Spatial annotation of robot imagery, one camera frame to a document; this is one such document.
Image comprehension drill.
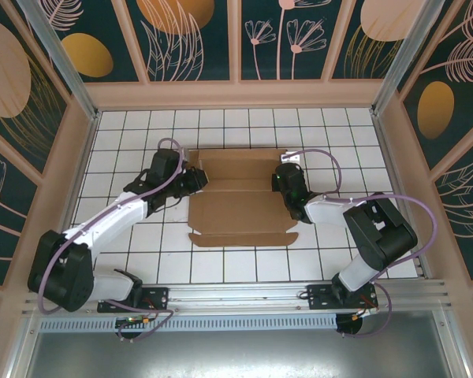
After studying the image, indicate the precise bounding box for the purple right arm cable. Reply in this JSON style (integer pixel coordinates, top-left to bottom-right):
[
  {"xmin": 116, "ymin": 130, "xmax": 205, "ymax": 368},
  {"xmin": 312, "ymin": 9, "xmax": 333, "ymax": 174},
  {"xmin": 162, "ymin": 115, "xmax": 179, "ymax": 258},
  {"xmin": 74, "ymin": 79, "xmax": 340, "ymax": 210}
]
[{"xmin": 284, "ymin": 149, "xmax": 438, "ymax": 339}]

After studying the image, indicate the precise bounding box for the thin black left gripper cable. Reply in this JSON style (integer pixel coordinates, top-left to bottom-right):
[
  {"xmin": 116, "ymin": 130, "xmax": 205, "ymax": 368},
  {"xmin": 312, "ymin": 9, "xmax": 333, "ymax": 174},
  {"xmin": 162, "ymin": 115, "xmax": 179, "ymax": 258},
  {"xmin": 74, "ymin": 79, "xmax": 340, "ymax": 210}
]
[{"xmin": 149, "ymin": 196, "xmax": 182, "ymax": 216}]

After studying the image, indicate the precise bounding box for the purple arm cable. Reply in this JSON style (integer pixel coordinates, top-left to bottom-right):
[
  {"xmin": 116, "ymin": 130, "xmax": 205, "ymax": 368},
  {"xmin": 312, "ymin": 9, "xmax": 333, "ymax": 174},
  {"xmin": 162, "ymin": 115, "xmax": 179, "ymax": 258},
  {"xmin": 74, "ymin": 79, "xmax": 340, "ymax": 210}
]
[
  {"xmin": 35, "ymin": 137, "xmax": 182, "ymax": 344},
  {"xmin": 284, "ymin": 149, "xmax": 438, "ymax": 339}
]

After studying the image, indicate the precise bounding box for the brown cardboard paper box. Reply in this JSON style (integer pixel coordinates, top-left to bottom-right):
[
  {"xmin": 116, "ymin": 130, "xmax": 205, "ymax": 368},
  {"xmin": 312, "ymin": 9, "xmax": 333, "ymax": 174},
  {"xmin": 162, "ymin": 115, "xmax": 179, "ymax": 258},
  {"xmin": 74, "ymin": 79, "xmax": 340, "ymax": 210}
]
[{"xmin": 187, "ymin": 147, "xmax": 300, "ymax": 249}]

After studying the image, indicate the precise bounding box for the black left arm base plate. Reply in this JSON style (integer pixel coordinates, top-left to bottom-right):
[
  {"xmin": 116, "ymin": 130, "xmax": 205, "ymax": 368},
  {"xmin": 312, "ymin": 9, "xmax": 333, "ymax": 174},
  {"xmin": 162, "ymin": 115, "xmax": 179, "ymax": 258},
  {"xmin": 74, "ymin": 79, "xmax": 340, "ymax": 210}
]
[{"xmin": 97, "ymin": 286, "xmax": 170, "ymax": 314}]

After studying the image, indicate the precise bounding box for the grey slotted cable duct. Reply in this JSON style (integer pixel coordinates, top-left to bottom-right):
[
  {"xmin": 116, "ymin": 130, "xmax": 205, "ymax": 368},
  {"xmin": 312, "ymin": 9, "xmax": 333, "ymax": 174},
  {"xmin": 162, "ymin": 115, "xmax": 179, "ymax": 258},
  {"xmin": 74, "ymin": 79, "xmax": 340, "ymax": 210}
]
[{"xmin": 39, "ymin": 313, "xmax": 338, "ymax": 332}]

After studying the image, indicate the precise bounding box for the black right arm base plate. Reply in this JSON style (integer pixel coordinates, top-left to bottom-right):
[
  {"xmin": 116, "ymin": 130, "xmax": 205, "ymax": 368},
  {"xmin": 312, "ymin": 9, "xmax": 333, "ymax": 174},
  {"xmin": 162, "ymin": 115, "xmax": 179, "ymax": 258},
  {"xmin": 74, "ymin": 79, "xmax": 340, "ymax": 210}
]
[{"xmin": 306, "ymin": 283, "xmax": 379, "ymax": 312}]

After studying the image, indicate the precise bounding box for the aluminium corner post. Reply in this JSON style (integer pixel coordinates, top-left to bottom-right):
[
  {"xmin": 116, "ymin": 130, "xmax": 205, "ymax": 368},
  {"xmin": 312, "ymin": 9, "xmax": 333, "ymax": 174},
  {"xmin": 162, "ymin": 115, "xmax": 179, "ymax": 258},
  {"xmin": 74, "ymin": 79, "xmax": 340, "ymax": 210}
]
[
  {"xmin": 15, "ymin": 0, "xmax": 102, "ymax": 122},
  {"xmin": 371, "ymin": 0, "xmax": 456, "ymax": 117}
]

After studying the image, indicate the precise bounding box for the aluminium side rail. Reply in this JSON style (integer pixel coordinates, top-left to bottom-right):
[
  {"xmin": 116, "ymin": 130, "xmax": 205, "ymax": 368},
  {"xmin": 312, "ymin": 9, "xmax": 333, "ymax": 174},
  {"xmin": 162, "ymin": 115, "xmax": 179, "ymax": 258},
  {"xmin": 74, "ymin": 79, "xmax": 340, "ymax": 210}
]
[
  {"xmin": 372, "ymin": 112, "xmax": 429, "ymax": 281},
  {"xmin": 43, "ymin": 112, "xmax": 102, "ymax": 285}
]

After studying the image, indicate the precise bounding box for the long aluminium mounting rail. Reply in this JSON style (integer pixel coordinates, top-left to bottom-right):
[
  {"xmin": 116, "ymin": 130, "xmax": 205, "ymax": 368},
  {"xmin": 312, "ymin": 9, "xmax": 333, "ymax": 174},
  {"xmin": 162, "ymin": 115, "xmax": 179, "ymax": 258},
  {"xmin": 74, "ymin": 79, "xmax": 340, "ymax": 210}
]
[{"xmin": 21, "ymin": 279, "xmax": 453, "ymax": 316}]

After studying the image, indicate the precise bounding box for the yellow plug with wires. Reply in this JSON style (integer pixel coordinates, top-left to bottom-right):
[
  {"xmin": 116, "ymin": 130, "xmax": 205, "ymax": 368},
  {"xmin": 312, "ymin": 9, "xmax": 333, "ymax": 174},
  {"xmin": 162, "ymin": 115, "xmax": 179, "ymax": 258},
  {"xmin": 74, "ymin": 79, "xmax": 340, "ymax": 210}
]
[{"xmin": 352, "ymin": 293, "xmax": 379, "ymax": 319}]

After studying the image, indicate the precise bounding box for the grey metal sheet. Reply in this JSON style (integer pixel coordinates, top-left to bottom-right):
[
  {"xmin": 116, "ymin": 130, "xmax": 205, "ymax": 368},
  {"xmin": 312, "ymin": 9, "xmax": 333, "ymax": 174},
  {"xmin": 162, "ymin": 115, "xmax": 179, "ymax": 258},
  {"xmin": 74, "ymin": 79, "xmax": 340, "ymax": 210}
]
[{"xmin": 7, "ymin": 310, "xmax": 468, "ymax": 378}]

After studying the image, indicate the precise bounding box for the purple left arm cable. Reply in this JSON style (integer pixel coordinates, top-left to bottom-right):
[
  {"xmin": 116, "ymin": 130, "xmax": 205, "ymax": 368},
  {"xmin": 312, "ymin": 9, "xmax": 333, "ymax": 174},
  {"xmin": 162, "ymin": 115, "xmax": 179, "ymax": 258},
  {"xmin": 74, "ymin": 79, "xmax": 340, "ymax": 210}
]
[{"xmin": 35, "ymin": 137, "xmax": 182, "ymax": 344}]

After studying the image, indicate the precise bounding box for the small green circuit board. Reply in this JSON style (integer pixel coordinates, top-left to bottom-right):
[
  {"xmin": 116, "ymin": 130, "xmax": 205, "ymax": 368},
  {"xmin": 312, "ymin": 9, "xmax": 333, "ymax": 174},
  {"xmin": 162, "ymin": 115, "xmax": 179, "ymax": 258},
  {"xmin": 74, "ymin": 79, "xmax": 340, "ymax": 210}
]
[{"xmin": 116, "ymin": 314, "xmax": 161, "ymax": 328}]

